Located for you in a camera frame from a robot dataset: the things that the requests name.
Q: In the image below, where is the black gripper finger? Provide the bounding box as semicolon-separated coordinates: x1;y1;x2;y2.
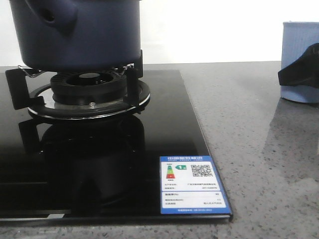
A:
278;43;319;88

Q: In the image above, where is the light blue ribbed cup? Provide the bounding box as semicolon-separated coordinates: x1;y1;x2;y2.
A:
280;22;319;103

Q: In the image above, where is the dark blue pot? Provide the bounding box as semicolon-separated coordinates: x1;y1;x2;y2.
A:
9;0;141;72

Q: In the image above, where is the blue energy label sticker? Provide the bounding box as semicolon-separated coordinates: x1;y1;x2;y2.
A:
159;155;232;216

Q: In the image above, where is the black burner head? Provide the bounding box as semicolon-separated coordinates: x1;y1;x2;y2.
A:
50;71;127;106

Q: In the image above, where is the black glass gas stove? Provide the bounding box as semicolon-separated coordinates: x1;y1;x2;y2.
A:
0;70;233;225

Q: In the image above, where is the black pot support ring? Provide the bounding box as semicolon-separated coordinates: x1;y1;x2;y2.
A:
4;49;152;121

